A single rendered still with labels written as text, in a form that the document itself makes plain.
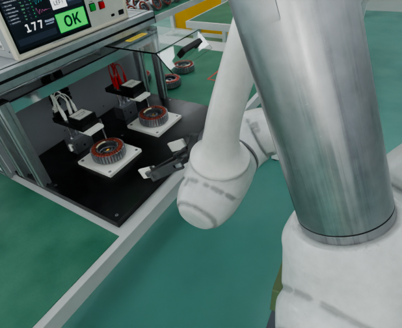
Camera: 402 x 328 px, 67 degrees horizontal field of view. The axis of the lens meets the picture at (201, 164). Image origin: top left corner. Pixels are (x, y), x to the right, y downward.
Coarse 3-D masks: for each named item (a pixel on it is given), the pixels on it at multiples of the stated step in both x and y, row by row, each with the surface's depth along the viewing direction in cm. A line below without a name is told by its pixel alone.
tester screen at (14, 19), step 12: (0, 0) 73; (12, 0) 76; (24, 0) 78; (36, 0) 80; (48, 0) 83; (12, 12) 76; (24, 12) 79; (36, 12) 81; (48, 12) 84; (60, 12) 87; (12, 24) 77; (48, 24) 85; (24, 36) 80; (48, 36) 86; (24, 48) 81
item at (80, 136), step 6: (78, 132) 106; (66, 138) 104; (72, 138) 103; (78, 138) 103; (84, 138) 105; (90, 138) 108; (66, 144) 106; (72, 144) 103; (78, 144) 104; (84, 144) 106; (90, 144) 109; (78, 150) 105
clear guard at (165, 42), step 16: (144, 32) 110; (160, 32) 109; (176, 32) 107; (192, 32) 106; (128, 48) 98; (144, 48) 96; (160, 48) 95; (176, 48) 98; (208, 48) 107; (176, 64) 95
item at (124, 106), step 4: (132, 100) 122; (116, 104) 120; (124, 104) 120; (128, 104) 120; (132, 104) 121; (116, 108) 119; (120, 108) 118; (124, 108) 118; (128, 108) 120; (132, 108) 122; (136, 108) 124; (116, 112) 120; (120, 112) 119; (124, 112) 119; (128, 112) 121; (132, 112) 123; (136, 112) 124; (116, 116) 122; (120, 116) 121; (124, 116) 119; (128, 116) 121
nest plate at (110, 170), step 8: (128, 144) 105; (128, 152) 102; (136, 152) 101; (80, 160) 101; (88, 160) 100; (120, 160) 99; (128, 160) 99; (88, 168) 98; (96, 168) 97; (104, 168) 96; (112, 168) 96; (120, 168) 97; (112, 176) 95
